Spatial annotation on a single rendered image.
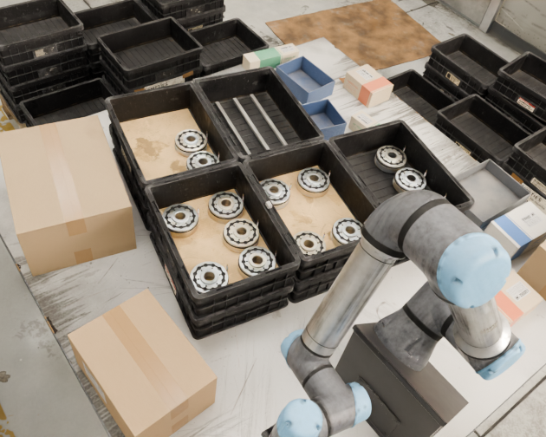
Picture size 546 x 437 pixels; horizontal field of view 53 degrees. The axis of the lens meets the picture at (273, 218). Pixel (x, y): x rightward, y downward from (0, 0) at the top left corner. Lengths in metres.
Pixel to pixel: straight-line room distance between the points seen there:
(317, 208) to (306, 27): 2.53
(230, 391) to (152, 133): 0.87
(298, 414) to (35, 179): 1.02
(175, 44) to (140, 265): 1.48
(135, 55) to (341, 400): 2.09
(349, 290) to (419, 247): 0.19
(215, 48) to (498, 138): 1.53
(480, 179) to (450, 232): 1.30
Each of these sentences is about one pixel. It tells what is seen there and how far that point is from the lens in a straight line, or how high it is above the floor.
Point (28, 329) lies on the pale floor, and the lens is 2.45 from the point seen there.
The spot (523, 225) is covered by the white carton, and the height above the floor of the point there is 0.79.
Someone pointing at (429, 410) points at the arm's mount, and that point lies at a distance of 1.28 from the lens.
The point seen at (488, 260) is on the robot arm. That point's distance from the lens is 0.89.
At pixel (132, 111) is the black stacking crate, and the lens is 1.91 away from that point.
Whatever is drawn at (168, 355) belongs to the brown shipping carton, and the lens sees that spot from 1.36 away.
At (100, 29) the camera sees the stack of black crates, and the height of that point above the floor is 0.38.
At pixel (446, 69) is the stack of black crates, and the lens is 3.23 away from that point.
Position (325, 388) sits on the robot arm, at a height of 1.08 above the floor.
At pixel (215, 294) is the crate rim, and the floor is 0.93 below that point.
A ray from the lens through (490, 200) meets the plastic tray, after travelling 2.13.
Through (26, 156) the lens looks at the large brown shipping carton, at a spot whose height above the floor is 0.90.
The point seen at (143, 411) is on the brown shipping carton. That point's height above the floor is 0.86.
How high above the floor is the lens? 2.09
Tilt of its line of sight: 50 degrees down
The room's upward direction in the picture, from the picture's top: 11 degrees clockwise
